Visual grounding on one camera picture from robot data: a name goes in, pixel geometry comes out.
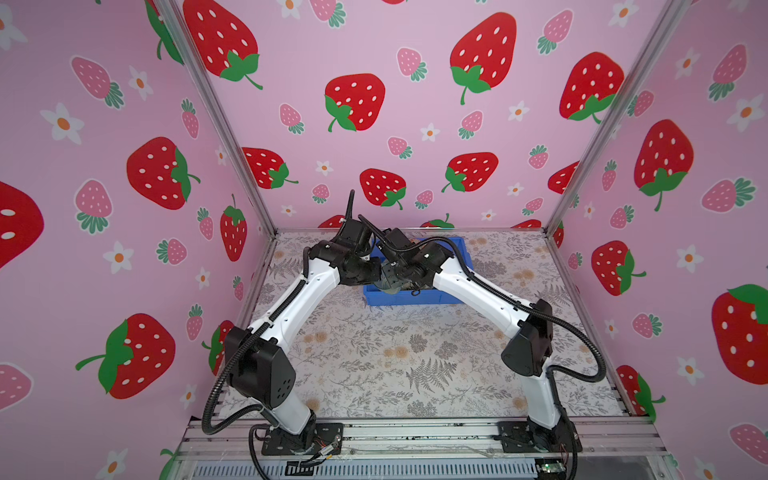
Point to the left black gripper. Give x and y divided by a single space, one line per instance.
373 275

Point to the green glass cup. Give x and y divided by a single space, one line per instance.
390 283

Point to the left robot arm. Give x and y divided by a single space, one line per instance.
257 364

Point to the blue plastic bin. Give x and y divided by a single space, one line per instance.
378 298

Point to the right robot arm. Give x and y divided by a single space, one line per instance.
528 350

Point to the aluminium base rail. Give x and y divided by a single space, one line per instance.
441 448

